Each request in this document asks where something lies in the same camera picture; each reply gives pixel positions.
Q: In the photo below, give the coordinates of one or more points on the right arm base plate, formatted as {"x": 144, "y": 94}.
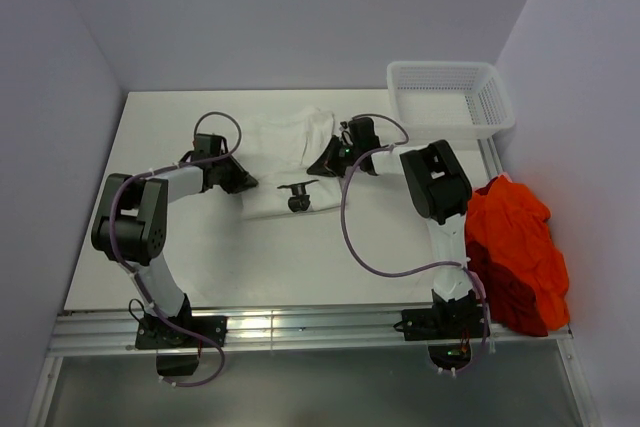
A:
{"x": 442, "y": 323}

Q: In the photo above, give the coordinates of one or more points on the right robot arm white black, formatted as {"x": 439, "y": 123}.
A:
{"x": 439, "y": 189}

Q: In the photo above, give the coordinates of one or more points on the white plastic basket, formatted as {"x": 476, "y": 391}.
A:
{"x": 449, "y": 100}

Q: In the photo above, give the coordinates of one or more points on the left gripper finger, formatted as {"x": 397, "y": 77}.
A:
{"x": 235, "y": 188}
{"x": 238, "y": 176}

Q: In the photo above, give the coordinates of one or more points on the aluminium rail frame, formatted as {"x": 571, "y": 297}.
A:
{"x": 310, "y": 338}

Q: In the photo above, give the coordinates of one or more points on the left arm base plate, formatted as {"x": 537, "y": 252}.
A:
{"x": 153, "y": 334}

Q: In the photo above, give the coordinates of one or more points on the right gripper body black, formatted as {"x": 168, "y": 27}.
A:
{"x": 350, "y": 155}

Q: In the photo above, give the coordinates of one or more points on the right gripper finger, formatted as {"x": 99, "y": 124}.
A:
{"x": 329, "y": 163}
{"x": 345, "y": 134}

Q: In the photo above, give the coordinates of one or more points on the white t shirt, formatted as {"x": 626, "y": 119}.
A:
{"x": 277, "y": 151}

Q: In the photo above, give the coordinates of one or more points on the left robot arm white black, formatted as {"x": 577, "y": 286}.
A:
{"x": 131, "y": 224}

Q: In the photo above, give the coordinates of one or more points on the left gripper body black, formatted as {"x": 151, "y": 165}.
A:
{"x": 226, "y": 173}

